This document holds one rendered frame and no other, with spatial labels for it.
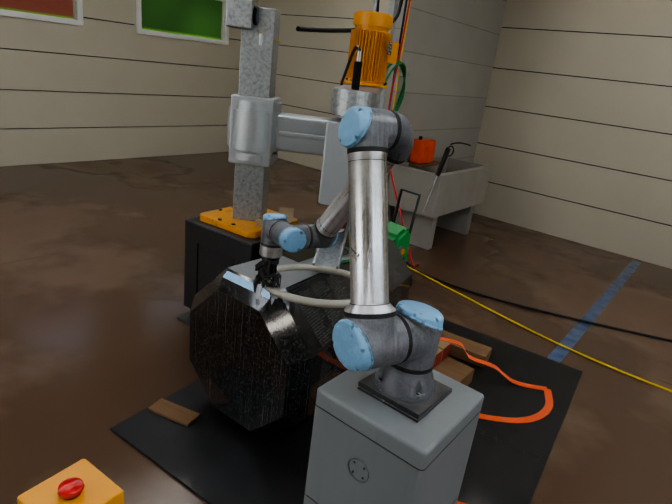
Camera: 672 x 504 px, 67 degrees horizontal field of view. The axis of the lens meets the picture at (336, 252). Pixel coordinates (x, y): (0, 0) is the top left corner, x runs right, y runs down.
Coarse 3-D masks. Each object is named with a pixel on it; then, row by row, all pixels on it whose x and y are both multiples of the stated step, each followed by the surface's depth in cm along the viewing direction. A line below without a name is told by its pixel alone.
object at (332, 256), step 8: (344, 240) 251; (320, 248) 248; (328, 248) 252; (336, 248) 253; (320, 256) 246; (328, 256) 247; (336, 256) 247; (312, 264) 235; (320, 264) 241; (328, 264) 242; (336, 264) 242
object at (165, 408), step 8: (160, 400) 270; (152, 408) 264; (160, 408) 264; (168, 408) 265; (176, 408) 266; (184, 408) 266; (168, 416) 259; (176, 416) 260; (184, 416) 261; (192, 416) 261; (184, 424) 256
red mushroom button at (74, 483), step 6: (66, 480) 85; (72, 480) 85; (78, 480) 86; (60, 486) 84; (66, 486) 84; (72, 486) 84; (78, 486) 85; (60, 492) 83; (66, 492) 83; (72, 492) 84; (78, 492) 84; (66, 498) 83
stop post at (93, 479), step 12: (72, 468) 90; (84, 468) 90; (96, 468) 91; (48, 480) 87; (60, 480) 87; (84, 480) 88; (96, 480) 88; (108, 480) 89; (24, 492) 85; (36, 492) 85; (48, 492) 85; (84, 492) 86; (96, 492) 86; (108, 492) 86; (120, 492) 87
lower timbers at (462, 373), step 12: (444, 336) 358; (456, 336) 361; (456, 348) 348; (468, 348) 346; (480, 348) 348; (444, 360) 325; (468, 360) 345; (444, 372) 312; (456, 372) 314; (468, 372) 315; (468, 384) 320
